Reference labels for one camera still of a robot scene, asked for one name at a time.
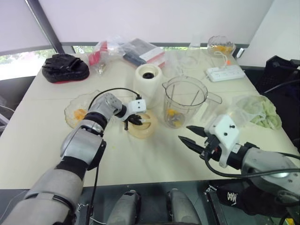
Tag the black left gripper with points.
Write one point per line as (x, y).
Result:
(132, 119)

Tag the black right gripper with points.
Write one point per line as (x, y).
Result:
(212, 150)

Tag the cream blender lid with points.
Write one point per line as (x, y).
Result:
(143, 132)

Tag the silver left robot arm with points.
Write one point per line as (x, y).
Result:
(77, 143)

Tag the clear blender jar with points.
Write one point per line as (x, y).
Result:
(185, 104)

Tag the cream blender base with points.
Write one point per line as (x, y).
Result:
(147, 89)

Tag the glass plate with orange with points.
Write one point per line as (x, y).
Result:
(75, 103)

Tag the scalloped glass fruit bowl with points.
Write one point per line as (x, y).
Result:
(220, 42)

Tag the small bag of metal bits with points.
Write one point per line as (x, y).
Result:
(101, 68)

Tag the white and red flat box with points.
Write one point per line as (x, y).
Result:
(153, 57)

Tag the black glove with white print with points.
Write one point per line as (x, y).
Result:
(234, 195)

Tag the white power strip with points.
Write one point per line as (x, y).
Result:
(225, 73)

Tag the dark grey rounded shape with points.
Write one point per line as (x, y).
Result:
(181, 207)
(124, 207)

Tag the black flat box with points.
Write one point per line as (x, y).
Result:
(136, 48)

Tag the crumpled clear plastic bag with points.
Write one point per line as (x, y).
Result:
(185, 62)

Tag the bag of green slices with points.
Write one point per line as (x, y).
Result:
(267, 112)

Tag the red box in clear bag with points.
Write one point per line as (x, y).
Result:
(96, 55)

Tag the black padded punch mitt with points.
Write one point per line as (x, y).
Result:
(63, 68)

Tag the clear plastic cup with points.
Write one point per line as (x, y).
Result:
(195, 41)

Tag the black backpack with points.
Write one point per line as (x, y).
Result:
(276, 75)

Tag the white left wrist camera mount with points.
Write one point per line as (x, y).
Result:
(138, 106)

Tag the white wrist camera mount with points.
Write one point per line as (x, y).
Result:
(138, 106)
(225, 131)

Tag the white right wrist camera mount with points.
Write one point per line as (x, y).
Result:
(225, 131)

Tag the black metal frame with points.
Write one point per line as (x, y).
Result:
(214, 206)

